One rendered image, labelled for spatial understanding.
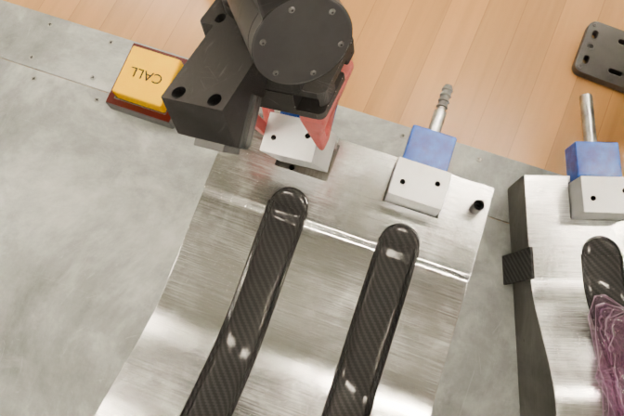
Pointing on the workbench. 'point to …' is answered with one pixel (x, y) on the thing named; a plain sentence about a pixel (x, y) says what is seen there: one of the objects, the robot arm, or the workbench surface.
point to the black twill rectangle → (518, 266)
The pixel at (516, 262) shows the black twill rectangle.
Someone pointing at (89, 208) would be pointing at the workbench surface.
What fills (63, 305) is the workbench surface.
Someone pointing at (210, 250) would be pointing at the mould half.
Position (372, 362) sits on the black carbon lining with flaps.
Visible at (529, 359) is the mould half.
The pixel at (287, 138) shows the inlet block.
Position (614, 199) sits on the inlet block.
